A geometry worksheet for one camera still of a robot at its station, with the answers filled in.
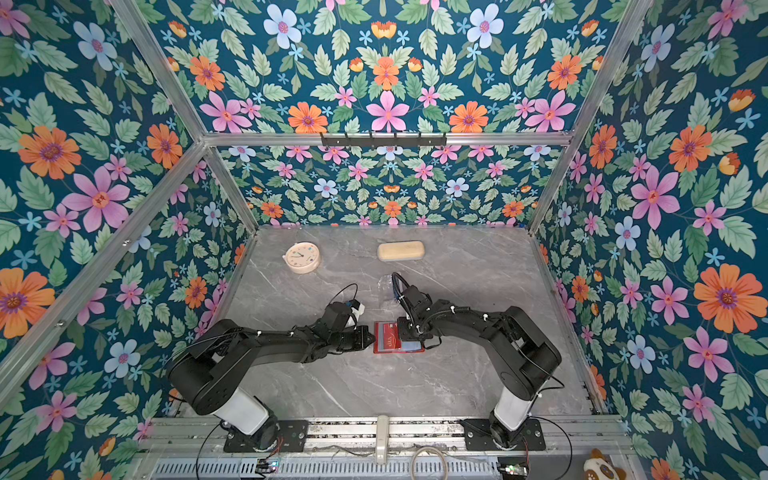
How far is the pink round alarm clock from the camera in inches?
42.2

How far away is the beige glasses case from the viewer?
1088mm

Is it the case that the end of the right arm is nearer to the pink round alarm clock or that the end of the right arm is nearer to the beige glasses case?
the beige glasses case

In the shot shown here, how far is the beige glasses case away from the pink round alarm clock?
0.78 feet

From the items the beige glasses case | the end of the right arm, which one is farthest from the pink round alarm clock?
the end of the right arm
